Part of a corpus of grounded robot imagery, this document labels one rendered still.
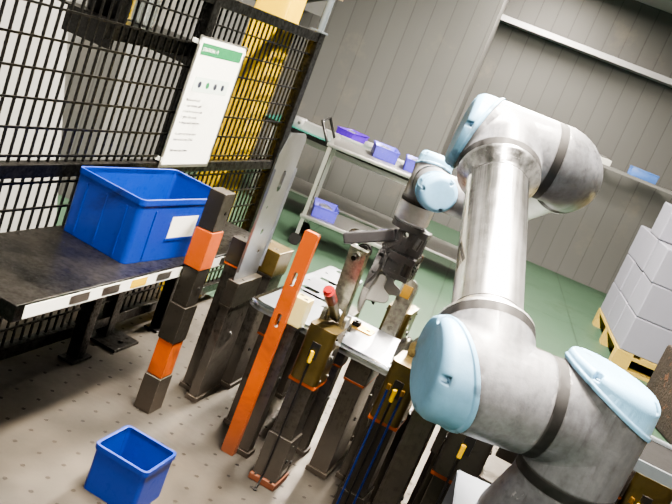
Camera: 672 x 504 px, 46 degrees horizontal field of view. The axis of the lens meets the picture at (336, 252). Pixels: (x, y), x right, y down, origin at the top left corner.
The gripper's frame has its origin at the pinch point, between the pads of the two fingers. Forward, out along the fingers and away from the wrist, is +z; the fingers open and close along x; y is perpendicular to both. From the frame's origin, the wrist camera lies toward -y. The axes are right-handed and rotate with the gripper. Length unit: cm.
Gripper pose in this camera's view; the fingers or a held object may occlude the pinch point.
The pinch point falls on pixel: (364, 302)
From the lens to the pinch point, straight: 172.6
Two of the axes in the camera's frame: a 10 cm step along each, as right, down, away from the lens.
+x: 3.3, -1.0, 9.4
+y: 8.7, 4.3, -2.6
